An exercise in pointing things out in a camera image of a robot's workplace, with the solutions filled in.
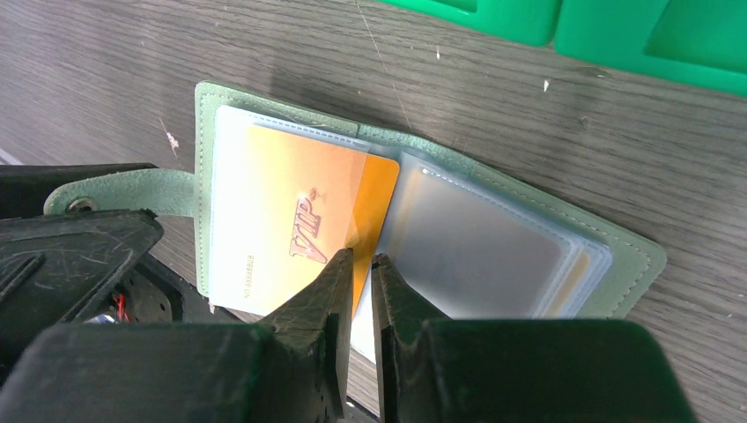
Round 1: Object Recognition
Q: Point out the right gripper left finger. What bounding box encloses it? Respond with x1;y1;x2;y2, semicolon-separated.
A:
1;249;353;422

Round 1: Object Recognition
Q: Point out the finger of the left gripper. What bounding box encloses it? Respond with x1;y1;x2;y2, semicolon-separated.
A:
1;163;164;379

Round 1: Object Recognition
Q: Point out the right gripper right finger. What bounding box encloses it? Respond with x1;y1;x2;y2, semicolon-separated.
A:
371;254;697;422

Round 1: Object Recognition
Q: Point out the sage green card holder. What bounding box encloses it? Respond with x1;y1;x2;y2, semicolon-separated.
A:
44;81;666;360

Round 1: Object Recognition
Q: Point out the green plastic double bin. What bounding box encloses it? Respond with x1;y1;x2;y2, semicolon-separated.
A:
396;0;746;95

